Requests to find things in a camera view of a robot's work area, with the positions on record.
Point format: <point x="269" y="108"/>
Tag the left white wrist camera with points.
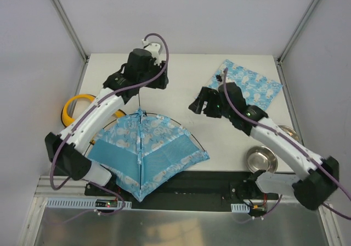
<point x="154" y="48"/>

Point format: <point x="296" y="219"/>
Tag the blue snowman pet tent fabric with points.
<point x="159" y="165"/>

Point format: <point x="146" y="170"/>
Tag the white cable duct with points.
<point x="240" y="208"/>
<point x="78" y="203"/>

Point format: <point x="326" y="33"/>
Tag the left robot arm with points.
<point x="144" y="67"/>

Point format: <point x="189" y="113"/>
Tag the left white cable duct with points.
<point x="78" y="203"/>

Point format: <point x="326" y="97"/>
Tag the black tent pole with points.
<point x="157" y="130"/>
<point x="140" y="159"/>

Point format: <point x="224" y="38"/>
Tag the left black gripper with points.
<point x="160" y="78"/>

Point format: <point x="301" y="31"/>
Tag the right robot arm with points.
<point x="316" y="178"/>

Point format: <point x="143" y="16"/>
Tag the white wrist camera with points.
<point x="154" y="48"/>
<point x="220" y="79"/>

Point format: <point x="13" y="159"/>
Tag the blue snowman tent mat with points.
<point x="256" y="89"/>

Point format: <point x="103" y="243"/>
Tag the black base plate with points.
<point x="198" y="191"/>

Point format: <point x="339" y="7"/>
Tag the right white cable duct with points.
<point x="240" y="208"/>

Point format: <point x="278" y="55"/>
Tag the steel pet bowl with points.
<point x="261" y="158"/>
<point x="291" y="132"/>

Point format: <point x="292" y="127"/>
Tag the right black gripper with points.
<point x="213" y="103"/>

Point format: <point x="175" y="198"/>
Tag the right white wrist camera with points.
<point x="220" y="79"/>

